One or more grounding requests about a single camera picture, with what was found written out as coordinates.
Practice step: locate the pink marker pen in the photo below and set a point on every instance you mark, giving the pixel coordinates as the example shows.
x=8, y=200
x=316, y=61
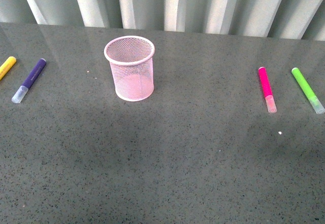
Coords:
x=270, y=102

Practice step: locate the purple marker pen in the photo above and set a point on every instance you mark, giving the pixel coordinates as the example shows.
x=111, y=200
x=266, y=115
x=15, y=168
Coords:
x=28, y=82

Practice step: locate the pink mesh pen cup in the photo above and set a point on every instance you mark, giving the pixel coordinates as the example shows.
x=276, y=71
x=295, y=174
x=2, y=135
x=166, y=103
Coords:
x=131, y=63

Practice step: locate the green marker pen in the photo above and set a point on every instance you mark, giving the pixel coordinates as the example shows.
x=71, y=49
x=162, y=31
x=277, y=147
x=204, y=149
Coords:
x=308, y=91

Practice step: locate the yellow marker pen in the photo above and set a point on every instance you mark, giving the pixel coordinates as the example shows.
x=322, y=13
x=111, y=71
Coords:
x=6, y=66

